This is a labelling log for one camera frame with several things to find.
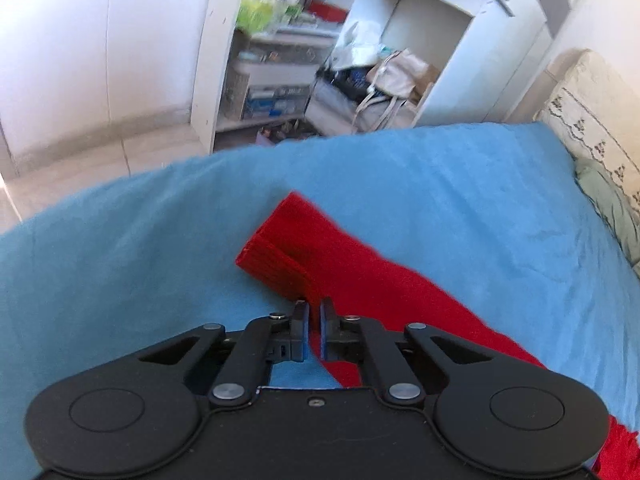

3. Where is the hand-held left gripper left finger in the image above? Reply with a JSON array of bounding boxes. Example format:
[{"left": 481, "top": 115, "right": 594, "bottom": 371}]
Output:
[{"left": 138, "top": 300, "right": 309, "bottom": 407}]

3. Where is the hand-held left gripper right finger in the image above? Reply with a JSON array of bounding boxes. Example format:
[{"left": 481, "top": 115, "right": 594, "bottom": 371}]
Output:
[{"left": 319, "top": 297, "right": 496, "bottom": 408}]

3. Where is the red knitted garment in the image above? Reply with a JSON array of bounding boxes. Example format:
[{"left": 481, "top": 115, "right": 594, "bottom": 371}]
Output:
[{"left": 235, "top": 191, "right": 640, "bottom": 480}]

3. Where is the blue bed sheet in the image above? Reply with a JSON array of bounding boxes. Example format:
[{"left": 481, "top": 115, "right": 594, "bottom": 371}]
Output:
[{"left": 0, "top": 123, "right": 640, "bottom": 480}]

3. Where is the white storage box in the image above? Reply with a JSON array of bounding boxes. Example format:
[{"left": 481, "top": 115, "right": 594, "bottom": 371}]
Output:
[{"left": 305, "top": 79, "right": 373, "bottom": 136}]

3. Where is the beige handbag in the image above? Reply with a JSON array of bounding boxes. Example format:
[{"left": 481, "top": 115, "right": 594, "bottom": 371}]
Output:
[{"left": 351, "top": 50, "right": 431, "bottom": 133}]

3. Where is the white shelving unit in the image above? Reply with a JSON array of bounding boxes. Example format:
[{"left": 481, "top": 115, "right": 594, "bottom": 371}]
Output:
[{"left": 190, "top": 0, "right": 553, "bottom": 154}]

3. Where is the white plastic bag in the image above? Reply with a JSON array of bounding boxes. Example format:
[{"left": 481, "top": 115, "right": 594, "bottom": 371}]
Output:
[{"left": 331, "top": 20, "right": 386, "bottom": 71}]

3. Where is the pale green cloth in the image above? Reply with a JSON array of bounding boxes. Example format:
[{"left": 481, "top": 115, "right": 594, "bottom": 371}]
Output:
[{"left": 575, "top": 156, "right": 640, "bottom": 278}]

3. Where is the green yellow bag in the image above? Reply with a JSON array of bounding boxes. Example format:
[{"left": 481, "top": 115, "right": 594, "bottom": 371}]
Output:
[{"left": 236, "top": 0, "right": 275, "bottom": 33}]

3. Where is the cream patterned pillow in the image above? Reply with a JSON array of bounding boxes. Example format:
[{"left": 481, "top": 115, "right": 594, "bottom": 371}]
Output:
[{"left": 537, "top": 49, "right": 640, "bottom": 196}]

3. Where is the wire mesh basket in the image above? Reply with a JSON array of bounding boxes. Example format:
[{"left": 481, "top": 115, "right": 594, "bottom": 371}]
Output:
[{"left": 222, "top": 42, "right": 333, "bottom": 121}]

